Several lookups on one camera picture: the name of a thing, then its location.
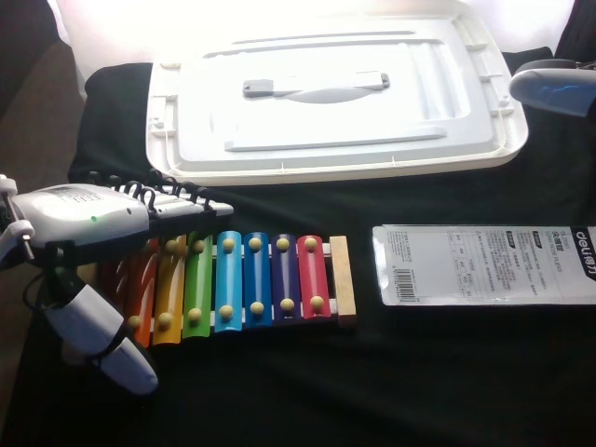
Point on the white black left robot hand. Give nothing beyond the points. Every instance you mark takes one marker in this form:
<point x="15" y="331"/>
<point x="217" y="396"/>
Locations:
<point x="79" y="214"/>

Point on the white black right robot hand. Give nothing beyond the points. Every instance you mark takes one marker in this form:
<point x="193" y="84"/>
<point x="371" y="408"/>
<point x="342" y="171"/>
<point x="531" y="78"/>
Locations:
<point x="559" y="88"/>

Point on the rainbow wooden toy xylophone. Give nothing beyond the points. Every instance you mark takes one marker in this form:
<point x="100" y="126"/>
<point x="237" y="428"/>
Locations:
<point x="233" y="279"/>

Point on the white Deli product package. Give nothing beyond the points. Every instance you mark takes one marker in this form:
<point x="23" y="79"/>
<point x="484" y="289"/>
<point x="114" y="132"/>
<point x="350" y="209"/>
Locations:
<point x="465" y="265"/>

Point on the white plastic box lid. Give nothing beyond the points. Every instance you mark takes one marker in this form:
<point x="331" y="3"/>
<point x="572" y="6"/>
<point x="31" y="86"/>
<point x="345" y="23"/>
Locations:
<point x="326" y="125"/>

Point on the black table cloth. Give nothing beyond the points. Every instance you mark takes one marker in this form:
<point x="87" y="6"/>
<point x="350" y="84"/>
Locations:
<point x="298" y="386"/>

